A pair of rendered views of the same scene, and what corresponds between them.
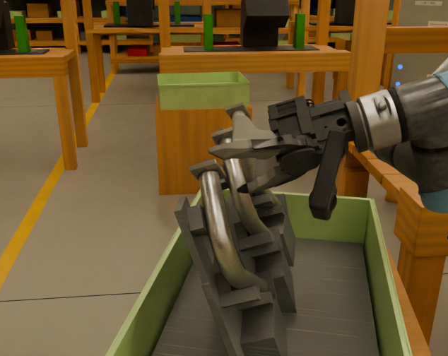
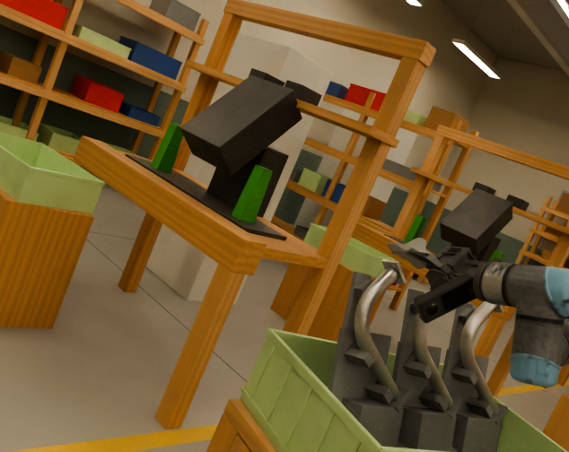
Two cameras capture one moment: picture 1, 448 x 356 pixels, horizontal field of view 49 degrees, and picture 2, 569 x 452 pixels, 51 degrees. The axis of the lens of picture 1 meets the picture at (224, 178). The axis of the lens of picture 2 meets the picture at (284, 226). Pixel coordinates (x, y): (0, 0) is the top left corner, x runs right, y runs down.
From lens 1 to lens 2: 0.79 m
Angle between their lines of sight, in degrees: 47
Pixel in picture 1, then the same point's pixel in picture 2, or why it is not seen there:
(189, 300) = not seen: hidden behind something
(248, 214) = (416, 335)
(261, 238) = (420, 366)
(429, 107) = (524, 278)
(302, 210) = (515, 435)
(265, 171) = not seen: hidden behind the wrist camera
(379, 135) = (486, 284)
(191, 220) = (359, 283)
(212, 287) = (345, 334)
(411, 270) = not seen: outside the picture
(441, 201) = (513, 364)
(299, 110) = (458, 253)
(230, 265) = (358, 318)
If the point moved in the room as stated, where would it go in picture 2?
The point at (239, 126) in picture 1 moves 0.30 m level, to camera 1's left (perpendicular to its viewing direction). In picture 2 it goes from (415, 242) to (319, 193)
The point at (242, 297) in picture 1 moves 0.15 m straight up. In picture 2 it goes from (358, 354) to (389, 286)
